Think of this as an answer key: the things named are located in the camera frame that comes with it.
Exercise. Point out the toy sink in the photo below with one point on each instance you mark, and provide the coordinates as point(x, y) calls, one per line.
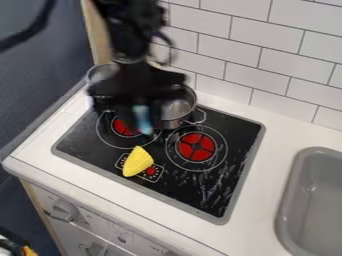
point(311, 203)

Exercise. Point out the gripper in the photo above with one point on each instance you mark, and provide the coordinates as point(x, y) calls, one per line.
point(133, 83)

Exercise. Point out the blue spoon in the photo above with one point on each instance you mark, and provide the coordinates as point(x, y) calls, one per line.
point(142, 118)

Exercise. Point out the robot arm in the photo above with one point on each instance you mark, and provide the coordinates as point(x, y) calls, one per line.
point(129, 30)

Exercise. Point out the yellow toy corn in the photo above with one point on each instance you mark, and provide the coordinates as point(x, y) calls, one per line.
point(137, 162)

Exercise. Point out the toy stove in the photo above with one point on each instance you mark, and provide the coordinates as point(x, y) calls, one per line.
point(169, 156)

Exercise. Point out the silver pot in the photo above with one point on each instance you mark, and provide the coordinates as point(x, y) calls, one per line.
point(176, 106)

